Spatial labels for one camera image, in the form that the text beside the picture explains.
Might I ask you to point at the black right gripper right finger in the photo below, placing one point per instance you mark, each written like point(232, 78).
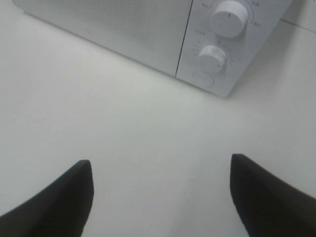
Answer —
point(268, 206)

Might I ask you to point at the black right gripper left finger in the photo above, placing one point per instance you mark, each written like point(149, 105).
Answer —
point(60, 210)

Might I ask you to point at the round white door release button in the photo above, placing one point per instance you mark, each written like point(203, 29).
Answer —
point(202, 79)

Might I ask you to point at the white timer knob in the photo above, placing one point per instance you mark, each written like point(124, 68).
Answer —
point(212, 58)

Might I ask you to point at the white microwave door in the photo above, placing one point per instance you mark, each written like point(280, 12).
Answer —
point(148, 31)

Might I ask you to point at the white microwave oven body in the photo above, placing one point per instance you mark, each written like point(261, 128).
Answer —
point(240, 50)

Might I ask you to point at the white upper microwave knob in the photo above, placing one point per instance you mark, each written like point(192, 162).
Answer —
point(228, 18)

